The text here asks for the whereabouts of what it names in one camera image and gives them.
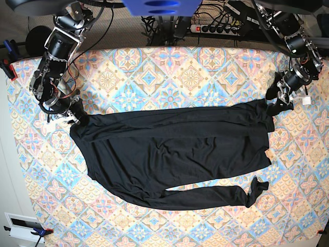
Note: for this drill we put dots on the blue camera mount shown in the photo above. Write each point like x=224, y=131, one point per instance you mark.
x=162, y=7

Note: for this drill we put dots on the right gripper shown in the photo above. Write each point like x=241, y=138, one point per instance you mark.
x=76, y=108

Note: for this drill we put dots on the blue clamp bottom left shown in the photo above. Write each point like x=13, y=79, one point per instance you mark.
x=38, y=232

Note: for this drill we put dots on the black clamp bottom right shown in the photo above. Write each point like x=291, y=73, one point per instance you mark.
x=322, y=232

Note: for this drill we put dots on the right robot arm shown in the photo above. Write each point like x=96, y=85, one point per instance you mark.
x=67, y=36

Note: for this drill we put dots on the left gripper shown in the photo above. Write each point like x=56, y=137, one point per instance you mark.
x=285, y=96

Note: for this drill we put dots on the black round stool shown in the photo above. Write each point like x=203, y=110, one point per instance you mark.
x=36, y=40

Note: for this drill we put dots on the red blue clamp top left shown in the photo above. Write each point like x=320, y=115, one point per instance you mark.
x=13, y=55

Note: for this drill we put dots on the white wall vent box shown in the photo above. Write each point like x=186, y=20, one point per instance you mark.
x=24, y=222

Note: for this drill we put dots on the white power strip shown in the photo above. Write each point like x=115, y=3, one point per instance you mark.
x=222, y=29

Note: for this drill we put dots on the patterned colourful tablecloth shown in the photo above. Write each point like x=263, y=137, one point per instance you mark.
x=81, y=213

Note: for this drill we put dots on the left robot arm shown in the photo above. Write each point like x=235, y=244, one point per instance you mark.
x=285, y=32

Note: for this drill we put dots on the black t-shirt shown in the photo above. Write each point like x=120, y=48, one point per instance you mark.
x=143, y=156

